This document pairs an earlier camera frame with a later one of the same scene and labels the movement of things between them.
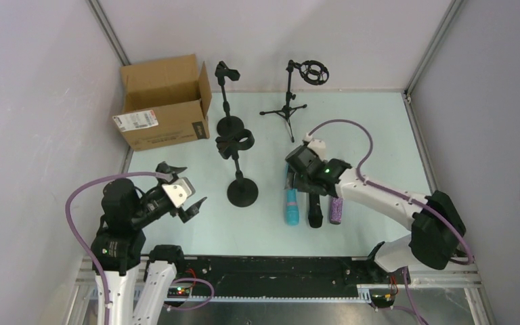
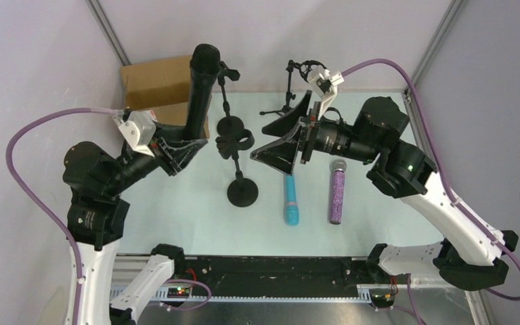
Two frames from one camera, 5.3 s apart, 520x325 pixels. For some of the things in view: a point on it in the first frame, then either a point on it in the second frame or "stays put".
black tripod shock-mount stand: x=312 y=72 stays put
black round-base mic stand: x=230 y=125 stays put
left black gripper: x=170 y=202 to x=164 y=155
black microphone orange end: x=315 y=212 to x=204 y=67
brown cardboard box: x=164 y=101 stays put
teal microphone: x=292 y=210 stays put
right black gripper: x=303 y=180 to x=305 y=138
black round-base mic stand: x=241 y=192 stays put
